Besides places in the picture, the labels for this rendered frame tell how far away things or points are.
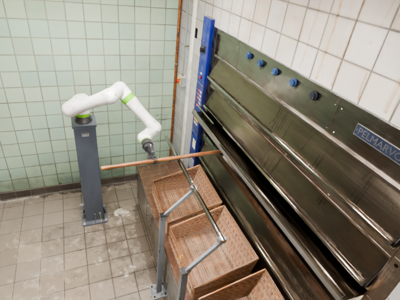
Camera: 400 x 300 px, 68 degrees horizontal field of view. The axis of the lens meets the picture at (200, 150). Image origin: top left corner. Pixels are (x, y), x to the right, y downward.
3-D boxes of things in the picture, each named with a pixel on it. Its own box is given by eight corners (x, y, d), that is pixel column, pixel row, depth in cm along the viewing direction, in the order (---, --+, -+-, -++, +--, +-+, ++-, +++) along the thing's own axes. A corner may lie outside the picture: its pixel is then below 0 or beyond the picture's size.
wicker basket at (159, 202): (197, 185, 306) (200, 163, 291) (219, 225, 263) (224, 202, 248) (150, 192, 290) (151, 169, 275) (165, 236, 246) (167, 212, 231)
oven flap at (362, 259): (206, 107, 263) (216, 87, 256) (366, 286, 127) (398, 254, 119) (202, 105, 261) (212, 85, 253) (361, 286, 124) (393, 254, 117)
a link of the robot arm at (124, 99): (106, 90, 239) (115, 81, 233) (113, 84, 250) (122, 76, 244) (122, 107, 244) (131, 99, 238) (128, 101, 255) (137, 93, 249)
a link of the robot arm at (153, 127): (125, 104, 252) (124, 105, 242) (136, 95, 252) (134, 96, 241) (154, 136, 262) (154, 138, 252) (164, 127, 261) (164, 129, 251)
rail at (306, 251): (191, 110, 259) (194, 111, 260) (340, 299, 123) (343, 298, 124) (192, 108, 259) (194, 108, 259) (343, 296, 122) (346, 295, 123)
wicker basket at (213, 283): (220, 226, 262) (225, 203, 247) (252, 282, 219) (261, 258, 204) (166, 239, 244) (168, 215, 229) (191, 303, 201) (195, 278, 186)
